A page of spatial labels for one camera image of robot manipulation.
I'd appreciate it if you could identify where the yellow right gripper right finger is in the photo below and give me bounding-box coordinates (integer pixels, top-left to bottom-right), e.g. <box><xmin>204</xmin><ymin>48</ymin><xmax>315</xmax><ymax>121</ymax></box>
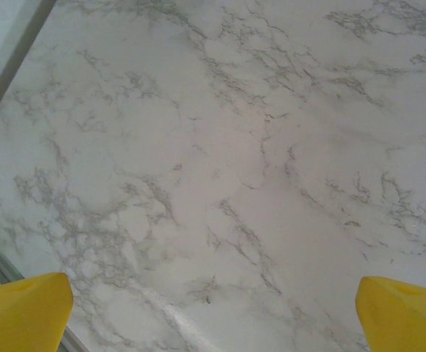
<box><xmin>355</xmin><ymin>276</ymin><xmax>426</xmax><ymax>352</ymax></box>

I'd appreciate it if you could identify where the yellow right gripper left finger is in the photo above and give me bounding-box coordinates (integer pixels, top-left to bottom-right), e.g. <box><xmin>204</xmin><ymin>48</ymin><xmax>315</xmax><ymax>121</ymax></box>
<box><xmin>0</xmin><ymin>272</ymin><xmax>74</xmax><ymax>352</ymax></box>

